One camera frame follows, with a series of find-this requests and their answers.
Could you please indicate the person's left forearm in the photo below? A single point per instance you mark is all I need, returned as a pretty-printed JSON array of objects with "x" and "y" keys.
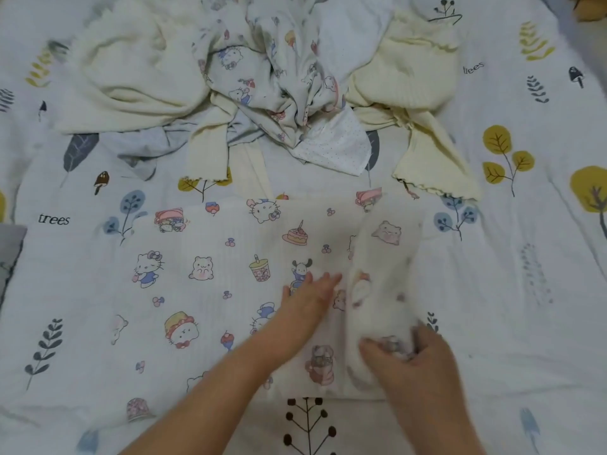
[{"x": 199, "y": 412}]

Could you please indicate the cartoon print pajama top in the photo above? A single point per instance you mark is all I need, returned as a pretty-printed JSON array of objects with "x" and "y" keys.
[{"x": 209, "y": 308}]

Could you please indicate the bed with leaf print bedding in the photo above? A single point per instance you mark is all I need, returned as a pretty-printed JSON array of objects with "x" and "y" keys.
[{"x": 531, "y": 327}]

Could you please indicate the person's right hand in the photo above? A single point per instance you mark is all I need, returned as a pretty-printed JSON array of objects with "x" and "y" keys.
[{"x": 422, "y": 384}]

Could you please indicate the cartoon print pyjama trousers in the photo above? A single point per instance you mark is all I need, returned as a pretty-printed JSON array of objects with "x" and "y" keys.
[{"x": 275, "y": 71}]

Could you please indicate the wooden dressing table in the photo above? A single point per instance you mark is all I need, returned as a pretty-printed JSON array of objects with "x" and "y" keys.
[{"x": 593, "y": 2}]

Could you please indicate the person's left hand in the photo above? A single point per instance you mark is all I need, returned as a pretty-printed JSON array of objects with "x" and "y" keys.
[{"x": 299, "y": 317}]

